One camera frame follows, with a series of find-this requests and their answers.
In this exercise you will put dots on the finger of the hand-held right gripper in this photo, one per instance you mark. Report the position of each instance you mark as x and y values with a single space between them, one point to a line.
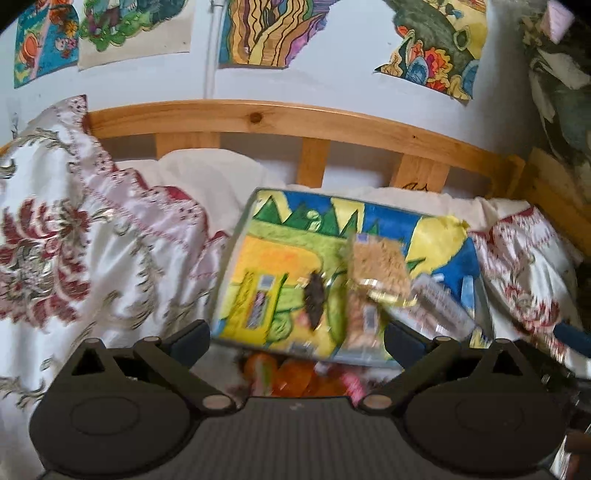
575 340

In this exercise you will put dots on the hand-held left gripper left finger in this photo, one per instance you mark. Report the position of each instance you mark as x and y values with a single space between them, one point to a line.
191 344

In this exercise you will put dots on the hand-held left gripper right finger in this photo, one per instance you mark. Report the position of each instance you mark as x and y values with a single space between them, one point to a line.
405 344

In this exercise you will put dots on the long peanut bar packet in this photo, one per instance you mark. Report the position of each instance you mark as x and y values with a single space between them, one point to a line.
364 323

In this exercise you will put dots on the white silver snack packet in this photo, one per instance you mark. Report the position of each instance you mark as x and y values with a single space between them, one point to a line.
438 304

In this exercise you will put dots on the clear rice cracker bag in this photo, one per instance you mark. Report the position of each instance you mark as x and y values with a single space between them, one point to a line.
378 267

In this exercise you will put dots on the orange snack packet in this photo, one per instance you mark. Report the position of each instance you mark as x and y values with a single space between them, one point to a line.
295 378

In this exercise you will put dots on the grey tray with dinosaur drawing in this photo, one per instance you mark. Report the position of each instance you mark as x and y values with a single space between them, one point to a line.
295 240

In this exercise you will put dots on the floral satin blanket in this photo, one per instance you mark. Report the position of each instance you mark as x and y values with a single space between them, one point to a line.
115 277

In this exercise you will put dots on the cream pillow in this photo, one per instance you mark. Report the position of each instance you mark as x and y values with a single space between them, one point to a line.
461 203
207 184

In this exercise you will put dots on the wooden bed headboard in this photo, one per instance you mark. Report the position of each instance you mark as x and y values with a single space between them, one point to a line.
258 121

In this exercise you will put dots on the pile of clothes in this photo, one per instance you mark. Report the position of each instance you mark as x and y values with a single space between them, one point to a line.
558 83

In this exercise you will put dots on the white wall pipe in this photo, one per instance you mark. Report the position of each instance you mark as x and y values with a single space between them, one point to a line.
213 50

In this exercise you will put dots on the wall poster with blond figure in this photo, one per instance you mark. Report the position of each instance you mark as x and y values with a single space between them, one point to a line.
134 32

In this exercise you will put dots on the wall poster with swirls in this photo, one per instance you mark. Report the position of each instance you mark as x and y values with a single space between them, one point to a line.
272 32

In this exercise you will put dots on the wall poster with orange-haired figure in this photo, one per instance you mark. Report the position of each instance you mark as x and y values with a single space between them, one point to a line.
44 41

